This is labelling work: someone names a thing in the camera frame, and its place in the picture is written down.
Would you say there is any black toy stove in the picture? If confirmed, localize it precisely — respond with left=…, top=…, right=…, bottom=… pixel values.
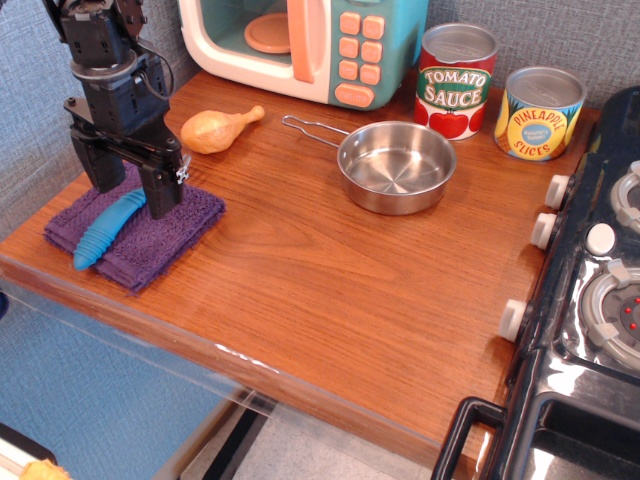
left=479, top=87, right=639, bottom=479

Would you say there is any tomato sauce can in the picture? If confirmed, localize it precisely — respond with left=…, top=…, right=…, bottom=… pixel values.
left=414, top=23, right=499, bottom=140

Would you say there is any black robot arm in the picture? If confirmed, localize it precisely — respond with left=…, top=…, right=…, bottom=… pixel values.
left=44, top=1, right=187, bottom=219

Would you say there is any small steel frying pan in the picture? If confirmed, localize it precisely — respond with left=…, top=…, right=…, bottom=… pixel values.
left=281, top=115, right=457, bottom=216

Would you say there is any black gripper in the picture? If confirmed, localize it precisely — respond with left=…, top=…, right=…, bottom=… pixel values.
left=64, top=74, right=187, bottom=219

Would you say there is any yellow object bottom left corner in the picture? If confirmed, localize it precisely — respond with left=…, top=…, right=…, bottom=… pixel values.
left=19, top=460, right=71, bottom=480

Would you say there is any purple folded towel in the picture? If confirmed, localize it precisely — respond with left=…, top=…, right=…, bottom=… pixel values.
left=45, top=165, right=226, bottom=292

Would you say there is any white stove knob middle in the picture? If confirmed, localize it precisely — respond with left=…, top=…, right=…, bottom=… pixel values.
left=530, top=213, right=557, bottom=250

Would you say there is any orange microwave plate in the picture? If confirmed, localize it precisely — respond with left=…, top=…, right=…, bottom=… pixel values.
left=244, top=12, right=291, bottom=54

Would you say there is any white stove knob upper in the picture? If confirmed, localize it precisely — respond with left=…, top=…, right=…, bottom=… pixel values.
left=545, top=175, right=571, bottom=210

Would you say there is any toy microwave teal and white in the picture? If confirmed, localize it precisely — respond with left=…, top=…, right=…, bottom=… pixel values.
left=178, top=1, right=429, bottom=111

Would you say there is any toy chicken drumstick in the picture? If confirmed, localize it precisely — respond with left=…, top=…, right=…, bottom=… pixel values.
left=180, top=106, right=265, bottom=154

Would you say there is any pineapple slices can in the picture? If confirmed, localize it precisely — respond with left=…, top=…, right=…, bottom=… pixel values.
left=494, top=66, right=587, bottom=162

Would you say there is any white stove knob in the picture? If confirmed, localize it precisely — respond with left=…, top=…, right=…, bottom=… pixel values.
left=545, top=175, right=571, bottom=210
left=498, top=299, right=527, bottom=342
left=530, top=213, right=557, bottom=250

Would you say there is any black oven door handle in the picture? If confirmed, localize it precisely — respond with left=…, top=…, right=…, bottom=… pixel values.
left=431, top=396, right=507, bottom=480

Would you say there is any blue handled toy fork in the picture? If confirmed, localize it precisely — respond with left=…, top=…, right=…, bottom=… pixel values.
left=73, top=188, right=147, bottom=271

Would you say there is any white stove knob lower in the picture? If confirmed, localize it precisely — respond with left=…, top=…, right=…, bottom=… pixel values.
left=498, top=299, right=527, bottom=342

